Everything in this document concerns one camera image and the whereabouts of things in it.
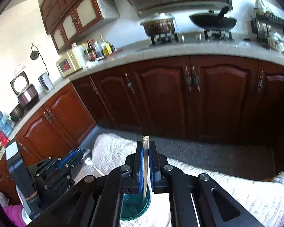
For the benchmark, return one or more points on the wooden wall cabinet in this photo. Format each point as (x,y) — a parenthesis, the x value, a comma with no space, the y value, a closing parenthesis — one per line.
(68,11)

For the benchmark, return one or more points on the stainless steel spoon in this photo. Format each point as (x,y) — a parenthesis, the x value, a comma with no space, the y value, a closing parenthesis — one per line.
(86,157)

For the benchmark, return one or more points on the gas stove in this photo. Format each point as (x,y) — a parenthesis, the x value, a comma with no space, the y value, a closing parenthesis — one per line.
(191,39)

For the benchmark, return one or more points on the black round wall fixture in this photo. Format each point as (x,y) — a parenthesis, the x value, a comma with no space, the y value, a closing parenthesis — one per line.
(34,54)

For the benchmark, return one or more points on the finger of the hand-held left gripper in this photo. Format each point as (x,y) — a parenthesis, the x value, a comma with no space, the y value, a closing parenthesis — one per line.
(69,157)
(61,178)

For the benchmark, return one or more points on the person's pink-sleeved left forearm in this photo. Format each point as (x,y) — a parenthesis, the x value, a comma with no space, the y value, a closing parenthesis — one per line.
(12,215)

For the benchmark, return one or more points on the cluster of condiment bottles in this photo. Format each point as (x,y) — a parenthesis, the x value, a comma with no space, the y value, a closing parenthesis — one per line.
(100,49)

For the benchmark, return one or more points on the white electric kettle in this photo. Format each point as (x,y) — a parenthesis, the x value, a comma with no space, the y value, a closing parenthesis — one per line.
(45,82)

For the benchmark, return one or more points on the black bowl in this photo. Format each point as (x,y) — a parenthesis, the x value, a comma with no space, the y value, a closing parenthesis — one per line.
(16,113)

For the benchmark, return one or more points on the patterned ceramic bowl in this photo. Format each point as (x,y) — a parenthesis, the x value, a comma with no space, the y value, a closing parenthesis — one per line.
(277,41)

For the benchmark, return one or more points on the white quilted cloth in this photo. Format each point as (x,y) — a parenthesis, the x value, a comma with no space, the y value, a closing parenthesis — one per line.
(203,184)

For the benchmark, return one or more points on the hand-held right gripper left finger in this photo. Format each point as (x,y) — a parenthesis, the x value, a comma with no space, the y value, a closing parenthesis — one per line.
(140,170)

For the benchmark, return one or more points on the dark green cup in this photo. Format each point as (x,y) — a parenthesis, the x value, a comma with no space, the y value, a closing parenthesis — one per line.
(135,208)

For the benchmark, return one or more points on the cream microwave oven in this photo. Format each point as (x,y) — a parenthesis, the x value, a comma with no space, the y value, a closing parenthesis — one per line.
(68,62)

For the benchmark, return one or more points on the blue water jug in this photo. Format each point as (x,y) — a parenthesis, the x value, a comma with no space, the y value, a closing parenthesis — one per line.
(0,123)

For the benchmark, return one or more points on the speckled pot with lid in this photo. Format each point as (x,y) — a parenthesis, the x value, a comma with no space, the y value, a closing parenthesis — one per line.
(158,26)

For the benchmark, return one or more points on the white rag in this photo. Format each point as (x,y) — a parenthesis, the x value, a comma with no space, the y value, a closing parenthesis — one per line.
(92,63)

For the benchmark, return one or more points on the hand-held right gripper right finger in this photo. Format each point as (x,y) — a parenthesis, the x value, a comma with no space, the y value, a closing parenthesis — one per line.
(153,170)

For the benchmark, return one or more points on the wooden base cabinets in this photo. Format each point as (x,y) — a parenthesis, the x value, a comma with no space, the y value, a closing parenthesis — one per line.
(161,94)

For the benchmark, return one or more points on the black wok with lid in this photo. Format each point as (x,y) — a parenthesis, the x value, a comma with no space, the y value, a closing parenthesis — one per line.
(213,21)

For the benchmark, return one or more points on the rice cooker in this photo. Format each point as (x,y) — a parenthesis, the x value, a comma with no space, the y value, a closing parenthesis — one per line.
(26,94)

